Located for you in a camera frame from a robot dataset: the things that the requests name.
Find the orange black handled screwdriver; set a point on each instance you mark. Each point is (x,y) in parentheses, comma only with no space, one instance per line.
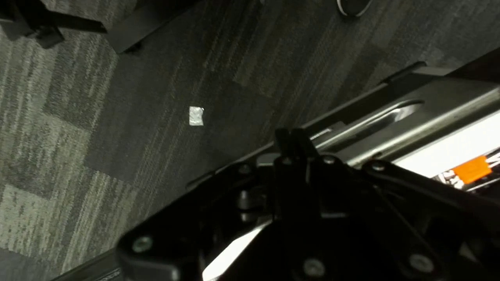
(468,171)

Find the grey metal top drawer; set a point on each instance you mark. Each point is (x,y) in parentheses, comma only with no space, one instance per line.
(428,129)

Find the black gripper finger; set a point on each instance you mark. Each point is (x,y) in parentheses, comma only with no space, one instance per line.
(293,143)

